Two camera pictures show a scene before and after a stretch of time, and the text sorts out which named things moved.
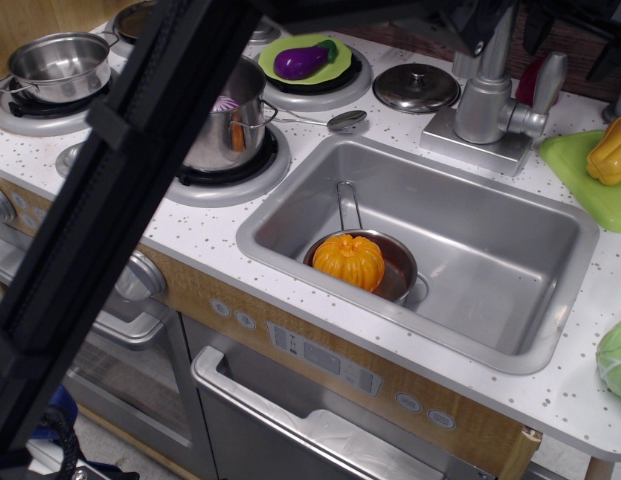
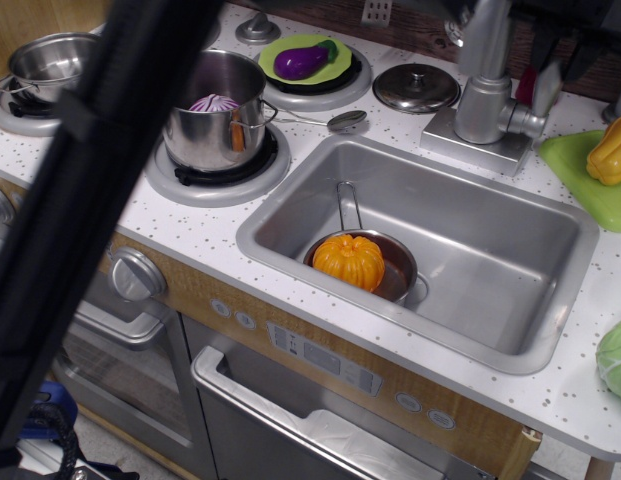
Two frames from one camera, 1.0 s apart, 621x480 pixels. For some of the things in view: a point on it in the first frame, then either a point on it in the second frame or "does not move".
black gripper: (598, 14) → (555, 17)
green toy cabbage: (613, 358) does not move
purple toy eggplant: (299, 63) does not move
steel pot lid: (416, 88) does not move
